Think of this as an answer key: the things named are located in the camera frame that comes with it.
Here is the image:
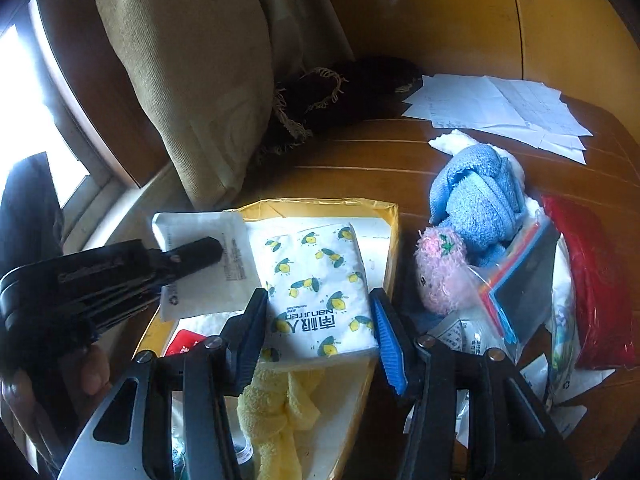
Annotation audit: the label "lemon print tissue pack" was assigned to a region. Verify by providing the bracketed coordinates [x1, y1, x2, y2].
[250, 221, 378, 370]

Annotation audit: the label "person left hand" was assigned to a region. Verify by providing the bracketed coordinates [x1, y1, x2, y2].
[1, 344, 112, 448]

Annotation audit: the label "yellow wooden cabinet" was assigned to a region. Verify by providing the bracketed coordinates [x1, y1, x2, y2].
[309, 0, 640, 111]

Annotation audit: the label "white desiccant packet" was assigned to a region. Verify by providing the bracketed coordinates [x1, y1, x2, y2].
[152, 211, 260, 321]

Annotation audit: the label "red white tissue pack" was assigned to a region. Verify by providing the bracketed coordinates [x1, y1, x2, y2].
[164, 330, 205, 356]

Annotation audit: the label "dark fringed cloth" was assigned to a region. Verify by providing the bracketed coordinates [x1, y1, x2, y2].
[256, 54, 422, 159]

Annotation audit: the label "white paper sheets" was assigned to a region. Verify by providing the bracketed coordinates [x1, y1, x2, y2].
[404, 74, 591, 165]

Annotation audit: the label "yellow cardboard box tray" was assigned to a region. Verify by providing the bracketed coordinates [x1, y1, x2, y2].
[142, 198, 398, 479]

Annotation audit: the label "window with metal bars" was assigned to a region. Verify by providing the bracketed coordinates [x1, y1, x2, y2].
[1, 0, 126, 252]

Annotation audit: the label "red foil bag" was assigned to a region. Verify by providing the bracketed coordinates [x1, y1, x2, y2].
[542, 195, 636, 370]

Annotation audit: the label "yellow towel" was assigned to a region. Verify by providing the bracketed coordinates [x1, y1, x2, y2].
[235, 356, 381, 480]

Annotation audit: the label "olive beige curtain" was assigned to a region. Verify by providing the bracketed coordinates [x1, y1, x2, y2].
[96, 0, 352, 210]

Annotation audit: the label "pink plush toy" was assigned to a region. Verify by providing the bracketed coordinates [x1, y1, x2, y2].
[414, 226, 478, 316]

